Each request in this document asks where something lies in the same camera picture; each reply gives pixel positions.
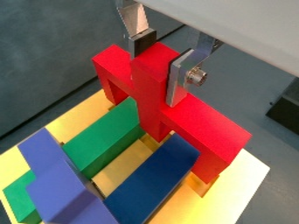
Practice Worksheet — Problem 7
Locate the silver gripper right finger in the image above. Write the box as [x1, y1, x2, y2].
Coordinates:
[166, 32, 223, 108]

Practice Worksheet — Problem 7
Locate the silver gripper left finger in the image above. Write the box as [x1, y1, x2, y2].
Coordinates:
[117, 0, 157, 59]

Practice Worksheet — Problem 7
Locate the red cross-shaped block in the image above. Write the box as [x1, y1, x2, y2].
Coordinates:
[93, 43, 251, 183]

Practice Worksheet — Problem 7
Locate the black rectangular stand block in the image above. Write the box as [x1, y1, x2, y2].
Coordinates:
[266, 78, 299, 135]

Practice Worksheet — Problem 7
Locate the green long block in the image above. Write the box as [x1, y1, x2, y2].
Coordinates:
[0, 94, 145, 224]

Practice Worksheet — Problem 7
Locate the dark blue long block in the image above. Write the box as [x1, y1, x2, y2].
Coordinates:
[105, 134, 201, 224]

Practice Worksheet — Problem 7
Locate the purple cross-shaped block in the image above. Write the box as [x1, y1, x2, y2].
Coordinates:
[19, 129, 118, 224]

